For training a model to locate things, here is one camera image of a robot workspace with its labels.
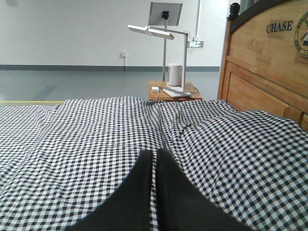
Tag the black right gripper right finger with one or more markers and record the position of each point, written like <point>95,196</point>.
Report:
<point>182,207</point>

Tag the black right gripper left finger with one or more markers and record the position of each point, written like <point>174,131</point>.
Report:
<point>128,208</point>

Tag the wooden bed headboard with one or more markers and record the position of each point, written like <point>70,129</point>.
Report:
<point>265,59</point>

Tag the black white checkered bedsheet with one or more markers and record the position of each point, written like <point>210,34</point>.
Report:
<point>59,163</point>

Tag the wooden bedside table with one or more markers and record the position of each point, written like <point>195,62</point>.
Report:
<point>162,96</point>

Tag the white charger adapter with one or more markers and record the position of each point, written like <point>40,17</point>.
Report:
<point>155,89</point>

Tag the white cylindrical speaker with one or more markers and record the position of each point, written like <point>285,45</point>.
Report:
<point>174,74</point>

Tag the green exit sign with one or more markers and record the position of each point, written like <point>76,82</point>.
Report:
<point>196,44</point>

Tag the grey panel on pole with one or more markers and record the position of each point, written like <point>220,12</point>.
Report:
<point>161,14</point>

